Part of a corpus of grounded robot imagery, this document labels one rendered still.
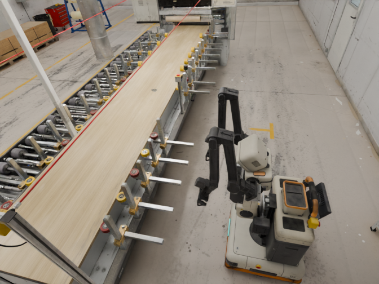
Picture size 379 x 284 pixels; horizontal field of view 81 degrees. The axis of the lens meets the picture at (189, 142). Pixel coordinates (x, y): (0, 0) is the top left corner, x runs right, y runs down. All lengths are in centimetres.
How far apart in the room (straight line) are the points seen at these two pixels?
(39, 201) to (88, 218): 48
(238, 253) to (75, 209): 141
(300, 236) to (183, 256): 121
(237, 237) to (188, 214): 69
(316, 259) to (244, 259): 79
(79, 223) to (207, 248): 130
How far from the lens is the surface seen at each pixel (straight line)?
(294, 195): 187
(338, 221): 302
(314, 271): 267
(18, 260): 197
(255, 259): 225
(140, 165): 180
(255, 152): 140
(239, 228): 235
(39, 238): 113
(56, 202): 210
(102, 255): 202
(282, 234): 180
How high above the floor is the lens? 236
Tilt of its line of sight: 42 degrees down
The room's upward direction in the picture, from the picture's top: 5 degrees counter-clockwise
